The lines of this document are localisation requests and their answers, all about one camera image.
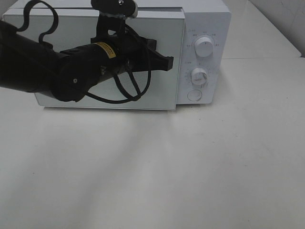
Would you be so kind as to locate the round door release button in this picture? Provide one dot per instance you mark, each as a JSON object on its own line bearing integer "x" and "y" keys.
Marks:
{"x": 194, "y": 95}

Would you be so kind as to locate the white microwave oven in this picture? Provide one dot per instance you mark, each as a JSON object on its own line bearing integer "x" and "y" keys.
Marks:
{"x": 201, "y": 17}

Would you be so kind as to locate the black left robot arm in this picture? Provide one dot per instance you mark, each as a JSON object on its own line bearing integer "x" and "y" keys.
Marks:
{"x": 34, "y": 67}

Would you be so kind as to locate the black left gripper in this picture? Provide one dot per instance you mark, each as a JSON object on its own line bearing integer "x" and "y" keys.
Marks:
{"x": 116, "y": 54}

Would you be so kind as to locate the white microwave door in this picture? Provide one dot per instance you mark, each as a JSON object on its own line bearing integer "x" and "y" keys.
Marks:
{"x": 77, "y": 26}

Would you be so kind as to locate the white microwave knob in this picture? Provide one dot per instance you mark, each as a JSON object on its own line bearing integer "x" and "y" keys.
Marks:
{"x": 199, "y": 76}
{"x": 204, "y": 46}

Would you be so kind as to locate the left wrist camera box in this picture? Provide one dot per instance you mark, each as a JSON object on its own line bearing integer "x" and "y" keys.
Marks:
{"x": 121, "y": 9}

